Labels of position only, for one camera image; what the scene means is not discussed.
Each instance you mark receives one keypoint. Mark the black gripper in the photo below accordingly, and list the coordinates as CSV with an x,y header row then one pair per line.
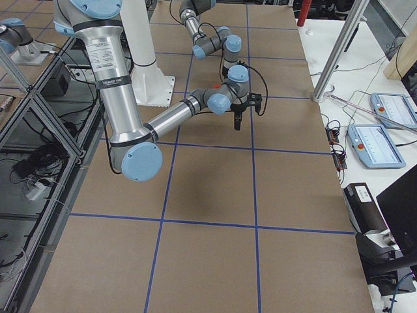
x,y
237,112

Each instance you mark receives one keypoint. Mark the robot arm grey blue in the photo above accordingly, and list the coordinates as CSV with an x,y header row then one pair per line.
x,y
208,29
119,46

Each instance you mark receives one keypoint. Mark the red cylinder on table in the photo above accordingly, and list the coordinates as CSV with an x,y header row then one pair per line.
x,y
304,12

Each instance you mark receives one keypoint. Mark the near teach pendant tablet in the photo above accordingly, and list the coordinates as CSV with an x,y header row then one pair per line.
x,y
374,147

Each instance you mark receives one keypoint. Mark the teach pendant tablet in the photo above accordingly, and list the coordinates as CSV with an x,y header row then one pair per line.
x,y
374,147
394,106

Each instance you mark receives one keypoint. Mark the far teach pendant tablet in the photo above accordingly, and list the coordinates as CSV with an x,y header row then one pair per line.
x,y
394,106

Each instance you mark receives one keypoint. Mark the black box device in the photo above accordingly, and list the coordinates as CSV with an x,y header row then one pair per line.
x,y
363,210

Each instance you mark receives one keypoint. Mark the black monitor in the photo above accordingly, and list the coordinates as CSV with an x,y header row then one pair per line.
x,y
398,207

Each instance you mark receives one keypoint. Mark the white pedestal base plate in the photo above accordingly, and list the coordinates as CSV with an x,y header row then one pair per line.
x,y
151,87

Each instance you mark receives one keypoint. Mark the aluminium frame post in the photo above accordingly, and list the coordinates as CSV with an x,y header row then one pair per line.
x,y
352,21

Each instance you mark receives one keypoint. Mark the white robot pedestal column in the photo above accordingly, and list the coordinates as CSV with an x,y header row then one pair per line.
x,y
135,21

